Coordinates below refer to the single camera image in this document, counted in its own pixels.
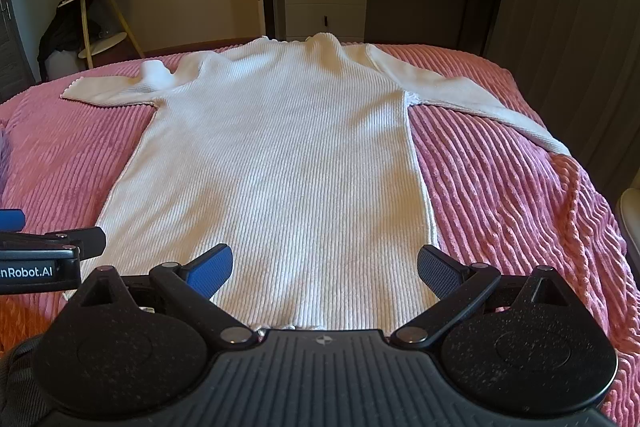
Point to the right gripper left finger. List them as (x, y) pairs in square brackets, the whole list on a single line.
[(188, 291)]

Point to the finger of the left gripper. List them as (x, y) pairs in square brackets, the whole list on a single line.
[(90, 241), (12, 220)]

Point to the grey bedside cabinet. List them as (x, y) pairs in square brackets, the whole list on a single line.
[(345, 19)]

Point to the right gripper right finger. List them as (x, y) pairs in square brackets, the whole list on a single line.
[(461, 290)]

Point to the white ribbed knit sweater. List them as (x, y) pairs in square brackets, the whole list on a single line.
[(299, 157)]

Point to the yellow tripod side table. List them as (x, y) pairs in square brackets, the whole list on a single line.
[(104, 30)]

